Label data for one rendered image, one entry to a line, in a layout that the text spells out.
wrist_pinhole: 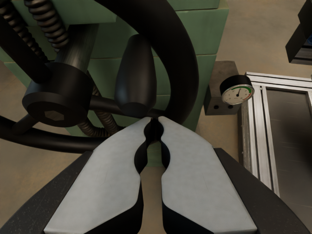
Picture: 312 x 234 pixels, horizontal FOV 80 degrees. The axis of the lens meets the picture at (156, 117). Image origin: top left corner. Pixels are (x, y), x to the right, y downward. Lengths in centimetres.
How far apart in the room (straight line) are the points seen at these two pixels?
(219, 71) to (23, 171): 109
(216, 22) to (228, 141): 83
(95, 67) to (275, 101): 87
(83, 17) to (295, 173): 87
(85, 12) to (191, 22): 18
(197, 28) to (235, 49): 129
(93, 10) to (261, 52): 152
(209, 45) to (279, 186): 64
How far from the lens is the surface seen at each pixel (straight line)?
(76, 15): 25
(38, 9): 24
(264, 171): 85
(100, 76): 45
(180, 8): 34
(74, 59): 24
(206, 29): 37
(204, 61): 41
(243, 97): 43
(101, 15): 24
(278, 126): 100
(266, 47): 175
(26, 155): 129
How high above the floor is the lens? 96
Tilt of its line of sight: 58 degrees down
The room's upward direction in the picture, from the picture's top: 5 degrees counter-clockwise
